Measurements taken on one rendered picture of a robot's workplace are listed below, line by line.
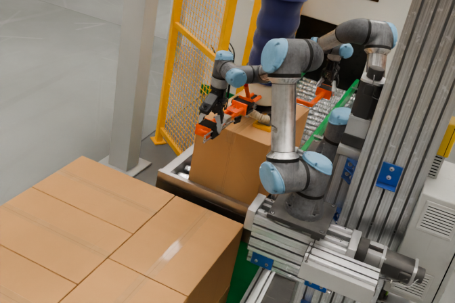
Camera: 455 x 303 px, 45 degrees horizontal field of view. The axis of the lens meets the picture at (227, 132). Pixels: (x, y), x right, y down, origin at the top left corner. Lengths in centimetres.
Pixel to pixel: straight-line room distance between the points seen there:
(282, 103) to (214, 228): 103
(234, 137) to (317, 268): 98
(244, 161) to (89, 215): 80
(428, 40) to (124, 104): 237
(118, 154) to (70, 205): 129
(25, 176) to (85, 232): 142
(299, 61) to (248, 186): 110
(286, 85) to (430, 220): 73
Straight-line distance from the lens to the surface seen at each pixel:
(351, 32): 252
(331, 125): 245
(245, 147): 275
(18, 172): 402
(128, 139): 391
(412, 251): 223
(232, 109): 264
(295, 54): 188
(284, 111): 189
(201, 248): 261
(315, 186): 200
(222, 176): 288
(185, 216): 278
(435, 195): 211
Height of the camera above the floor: 219
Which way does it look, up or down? 27 degrees down
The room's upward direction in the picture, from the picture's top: 12 degrees clockwise
